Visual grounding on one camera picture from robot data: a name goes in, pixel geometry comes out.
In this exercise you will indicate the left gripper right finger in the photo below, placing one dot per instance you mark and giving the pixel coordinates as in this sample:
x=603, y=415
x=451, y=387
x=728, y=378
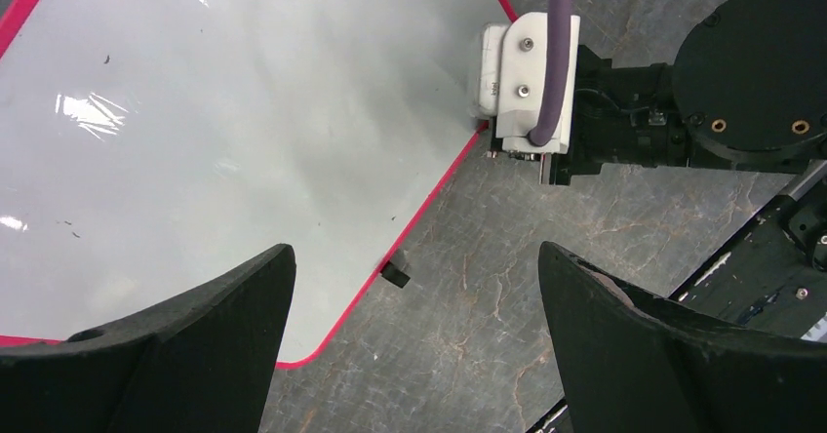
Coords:
x=633, y=361

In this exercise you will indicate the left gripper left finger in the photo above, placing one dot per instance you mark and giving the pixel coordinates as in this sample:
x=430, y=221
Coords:
x=201, y=361

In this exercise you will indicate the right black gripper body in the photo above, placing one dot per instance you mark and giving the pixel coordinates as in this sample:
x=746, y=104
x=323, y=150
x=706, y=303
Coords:
x=620, y=115

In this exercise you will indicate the pink framed whiteboard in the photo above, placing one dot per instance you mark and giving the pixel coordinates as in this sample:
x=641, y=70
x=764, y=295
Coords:
x=148, y=146

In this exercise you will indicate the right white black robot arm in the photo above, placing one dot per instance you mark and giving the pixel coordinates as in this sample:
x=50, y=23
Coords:
x=746, y=92

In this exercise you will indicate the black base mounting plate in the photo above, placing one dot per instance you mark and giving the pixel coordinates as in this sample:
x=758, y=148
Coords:
x=769, y=276

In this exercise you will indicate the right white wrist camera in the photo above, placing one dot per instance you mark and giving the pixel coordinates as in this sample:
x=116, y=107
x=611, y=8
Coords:
x=506, y=82

